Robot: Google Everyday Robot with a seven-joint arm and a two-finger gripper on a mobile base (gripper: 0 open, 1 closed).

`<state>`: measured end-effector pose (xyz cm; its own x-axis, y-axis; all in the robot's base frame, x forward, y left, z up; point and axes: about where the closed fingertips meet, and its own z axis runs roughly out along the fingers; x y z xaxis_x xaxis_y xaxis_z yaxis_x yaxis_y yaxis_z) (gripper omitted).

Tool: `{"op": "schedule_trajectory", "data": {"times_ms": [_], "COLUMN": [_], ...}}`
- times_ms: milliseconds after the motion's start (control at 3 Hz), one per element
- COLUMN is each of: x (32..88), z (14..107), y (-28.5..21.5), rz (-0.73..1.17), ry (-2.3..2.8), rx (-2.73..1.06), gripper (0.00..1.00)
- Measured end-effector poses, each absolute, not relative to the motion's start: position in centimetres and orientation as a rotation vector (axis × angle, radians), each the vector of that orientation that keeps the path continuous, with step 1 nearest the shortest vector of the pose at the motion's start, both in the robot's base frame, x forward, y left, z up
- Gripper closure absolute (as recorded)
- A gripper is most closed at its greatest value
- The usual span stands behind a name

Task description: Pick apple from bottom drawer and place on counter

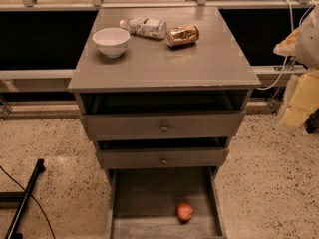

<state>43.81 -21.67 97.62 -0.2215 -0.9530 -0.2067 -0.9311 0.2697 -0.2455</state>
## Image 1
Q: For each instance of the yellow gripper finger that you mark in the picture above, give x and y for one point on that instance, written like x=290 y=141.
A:
x=288 y=47

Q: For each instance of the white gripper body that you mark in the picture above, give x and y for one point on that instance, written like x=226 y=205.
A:
x=309 y=47

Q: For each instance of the red apple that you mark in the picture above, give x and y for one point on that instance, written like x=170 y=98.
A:
x=184 y=212

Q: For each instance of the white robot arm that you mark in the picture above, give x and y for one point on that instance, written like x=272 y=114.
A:
x=308 y=41

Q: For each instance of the grey middle drawer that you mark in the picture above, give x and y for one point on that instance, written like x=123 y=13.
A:
x=151 y=158

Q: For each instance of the grey wooden drawer cabinet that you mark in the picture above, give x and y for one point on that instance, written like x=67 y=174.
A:
x=209 y=76

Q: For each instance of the brass top drawer knob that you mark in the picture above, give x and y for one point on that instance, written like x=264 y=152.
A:
x=164 y=128

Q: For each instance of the brass drawer knob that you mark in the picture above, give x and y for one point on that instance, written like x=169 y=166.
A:
x=164 y=161
x=164 y=128

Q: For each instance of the brass middle drawer knob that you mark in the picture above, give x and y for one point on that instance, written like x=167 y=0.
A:
x=164 y=161

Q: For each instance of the grey top drawer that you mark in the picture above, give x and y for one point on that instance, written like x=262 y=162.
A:
x=123 y=127

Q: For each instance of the grey open bottom drawer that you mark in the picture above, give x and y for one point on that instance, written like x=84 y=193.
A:
x=144 y=201

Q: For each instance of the white plastic bottle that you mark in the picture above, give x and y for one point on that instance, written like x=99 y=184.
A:
x=145 y=27

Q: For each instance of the white ceramic bowl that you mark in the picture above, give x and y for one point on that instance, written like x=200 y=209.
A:
x=112 y=42

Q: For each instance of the black metal floor stand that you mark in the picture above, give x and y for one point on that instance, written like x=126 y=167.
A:
x=19 y=200

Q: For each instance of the metal railing frame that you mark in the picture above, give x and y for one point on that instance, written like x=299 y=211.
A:
x=27 y=17

